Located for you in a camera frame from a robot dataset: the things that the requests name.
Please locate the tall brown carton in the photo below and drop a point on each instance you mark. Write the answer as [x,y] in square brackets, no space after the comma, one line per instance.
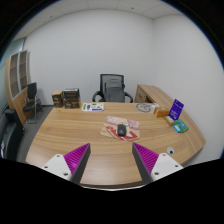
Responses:
[57,99]

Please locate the teal small box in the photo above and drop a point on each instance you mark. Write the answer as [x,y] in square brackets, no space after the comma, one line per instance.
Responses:
[181,126]

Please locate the white sheet with green purple print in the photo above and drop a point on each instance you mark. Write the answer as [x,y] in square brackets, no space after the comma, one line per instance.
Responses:
[92,107]

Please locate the small orange box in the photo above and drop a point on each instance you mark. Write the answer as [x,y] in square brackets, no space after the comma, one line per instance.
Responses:
[161,112]

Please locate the black mesh office chair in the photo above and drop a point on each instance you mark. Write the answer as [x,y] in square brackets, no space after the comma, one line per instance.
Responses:
[103,80]

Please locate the grey backpack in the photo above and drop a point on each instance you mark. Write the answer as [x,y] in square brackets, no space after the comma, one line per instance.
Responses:
[114,90]

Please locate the purple sign card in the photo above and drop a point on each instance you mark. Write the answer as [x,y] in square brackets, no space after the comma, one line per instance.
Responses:
[176,109]

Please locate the wooden side desk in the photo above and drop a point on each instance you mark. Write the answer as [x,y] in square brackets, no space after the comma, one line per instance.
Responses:
[148,93]

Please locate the black visitor chair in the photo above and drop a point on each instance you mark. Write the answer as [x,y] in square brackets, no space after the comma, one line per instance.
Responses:
[31,91]

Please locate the black carton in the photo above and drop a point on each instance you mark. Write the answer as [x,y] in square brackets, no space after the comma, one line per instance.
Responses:
[71,93]

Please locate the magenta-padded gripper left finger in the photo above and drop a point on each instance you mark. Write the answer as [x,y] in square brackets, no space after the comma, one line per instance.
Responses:
[77,159]

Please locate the black computer mouse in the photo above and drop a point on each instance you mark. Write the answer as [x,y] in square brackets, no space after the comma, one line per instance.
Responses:
[121,130]

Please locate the black leather sofa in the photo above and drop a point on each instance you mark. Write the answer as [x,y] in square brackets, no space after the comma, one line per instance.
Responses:
[10,135]

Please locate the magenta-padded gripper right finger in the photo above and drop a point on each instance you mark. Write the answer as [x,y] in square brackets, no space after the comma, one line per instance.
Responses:
[146,158]

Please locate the pink and red printed mouse pad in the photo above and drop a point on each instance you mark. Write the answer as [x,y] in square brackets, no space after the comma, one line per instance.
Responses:
[110,128]

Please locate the wooden shelf unit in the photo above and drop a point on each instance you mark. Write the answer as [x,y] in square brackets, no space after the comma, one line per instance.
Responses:
[15,76]

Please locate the white sheet with grey circle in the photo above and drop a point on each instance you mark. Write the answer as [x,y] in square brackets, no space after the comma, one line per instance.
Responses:
[143,107]

